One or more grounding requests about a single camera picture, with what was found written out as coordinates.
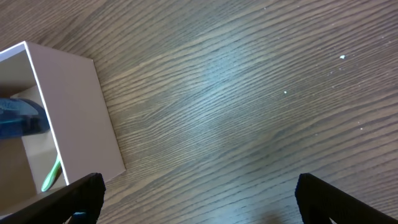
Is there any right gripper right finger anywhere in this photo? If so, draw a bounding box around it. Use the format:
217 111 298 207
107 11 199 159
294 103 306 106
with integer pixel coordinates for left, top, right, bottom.
295 173 397 224

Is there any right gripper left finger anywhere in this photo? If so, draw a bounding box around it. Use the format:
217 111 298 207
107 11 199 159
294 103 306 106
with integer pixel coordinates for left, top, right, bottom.
1 173 106 224

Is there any green toothbrush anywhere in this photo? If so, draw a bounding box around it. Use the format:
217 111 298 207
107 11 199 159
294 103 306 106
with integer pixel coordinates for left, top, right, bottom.
41 154 62 192

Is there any small toothpaste tube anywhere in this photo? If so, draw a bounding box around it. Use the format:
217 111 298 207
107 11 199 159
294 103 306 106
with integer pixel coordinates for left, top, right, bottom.
1 98 50 139

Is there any white square cardboard box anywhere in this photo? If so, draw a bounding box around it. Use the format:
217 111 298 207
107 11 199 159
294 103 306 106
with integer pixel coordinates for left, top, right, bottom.
1 41 125 217

